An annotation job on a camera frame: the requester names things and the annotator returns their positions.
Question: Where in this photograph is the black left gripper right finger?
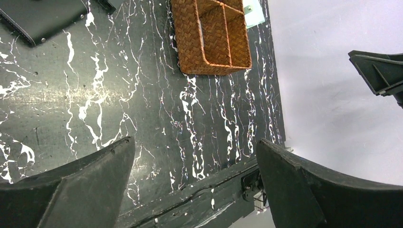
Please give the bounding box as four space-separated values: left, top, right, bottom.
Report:
256 138 403 228

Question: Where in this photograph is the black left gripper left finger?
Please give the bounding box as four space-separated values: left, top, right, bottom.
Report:
0 137 135 228

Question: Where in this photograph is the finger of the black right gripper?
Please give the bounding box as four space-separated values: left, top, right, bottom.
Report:
348 50 403 107

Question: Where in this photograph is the black leather card holder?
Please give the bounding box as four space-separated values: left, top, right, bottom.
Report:
0 0 89 46

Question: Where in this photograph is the light green card sleeve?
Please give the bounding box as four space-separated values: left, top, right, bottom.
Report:
243 0 266 29

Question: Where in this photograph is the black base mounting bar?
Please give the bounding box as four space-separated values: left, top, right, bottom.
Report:
115 158 258 228

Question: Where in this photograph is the brown woven divided basket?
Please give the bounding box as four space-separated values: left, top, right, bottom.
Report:
171 0 252 76

